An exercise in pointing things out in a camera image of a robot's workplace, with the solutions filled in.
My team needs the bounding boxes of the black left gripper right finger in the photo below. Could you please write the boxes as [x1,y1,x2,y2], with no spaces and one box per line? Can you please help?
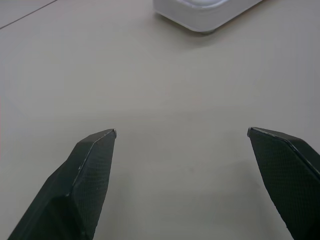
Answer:
[246,126,320,240]

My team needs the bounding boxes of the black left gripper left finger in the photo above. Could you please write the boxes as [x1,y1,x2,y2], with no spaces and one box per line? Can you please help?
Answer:
[6,128,118,240]

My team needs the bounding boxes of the white plastic tray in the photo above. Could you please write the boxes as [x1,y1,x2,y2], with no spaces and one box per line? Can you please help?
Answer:
[152,0,265,34]

